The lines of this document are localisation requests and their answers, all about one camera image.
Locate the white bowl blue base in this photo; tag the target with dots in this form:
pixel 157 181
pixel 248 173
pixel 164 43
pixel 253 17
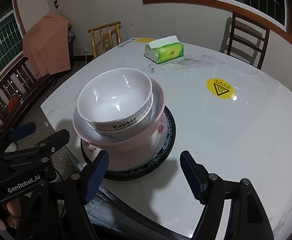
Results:
pixel 129 128

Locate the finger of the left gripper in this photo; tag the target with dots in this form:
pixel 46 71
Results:
pixel 51 144
pixel 22 131

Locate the yellow corner label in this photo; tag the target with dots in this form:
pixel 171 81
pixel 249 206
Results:
pixel 146 40

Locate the side window with grille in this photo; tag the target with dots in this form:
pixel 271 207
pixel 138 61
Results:
pixel 12 32

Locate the yellow hot warning sticker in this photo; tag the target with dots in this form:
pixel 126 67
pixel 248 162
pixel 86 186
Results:
pixel 220 88

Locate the dark wooden bench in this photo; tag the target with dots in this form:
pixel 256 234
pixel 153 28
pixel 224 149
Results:
pixel 19 90

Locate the bamboo chair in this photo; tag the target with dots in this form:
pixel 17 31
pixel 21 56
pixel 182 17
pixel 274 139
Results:
pixel 109 37

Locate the grey chair cushion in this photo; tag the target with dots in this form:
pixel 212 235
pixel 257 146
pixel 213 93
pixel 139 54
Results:
pixel 111 218

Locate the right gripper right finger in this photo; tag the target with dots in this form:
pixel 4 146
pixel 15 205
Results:
pixel 196 176

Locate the person's left hand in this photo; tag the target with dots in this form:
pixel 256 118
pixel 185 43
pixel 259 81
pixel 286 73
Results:
pixel 10 214

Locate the large blue floral plate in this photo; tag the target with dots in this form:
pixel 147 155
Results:
pixel 89 152

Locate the dark wooden chair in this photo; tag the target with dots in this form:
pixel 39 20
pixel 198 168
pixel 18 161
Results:
pixel 261 40

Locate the pink cloth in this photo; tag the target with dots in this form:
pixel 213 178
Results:
pixel 46 45

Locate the pink bowl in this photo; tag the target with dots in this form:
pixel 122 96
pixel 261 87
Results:
pixel 87 134

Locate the white bowl orange base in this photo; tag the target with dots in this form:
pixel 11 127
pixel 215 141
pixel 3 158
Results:
pixel 115 99

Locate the white plate pink flowers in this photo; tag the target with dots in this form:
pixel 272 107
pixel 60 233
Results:
pixel 127 160

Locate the green tissue box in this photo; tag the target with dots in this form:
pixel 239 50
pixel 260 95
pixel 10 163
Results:
pixel 164 49

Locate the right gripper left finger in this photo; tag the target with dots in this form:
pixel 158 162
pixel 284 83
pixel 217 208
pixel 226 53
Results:
pixel 92 175

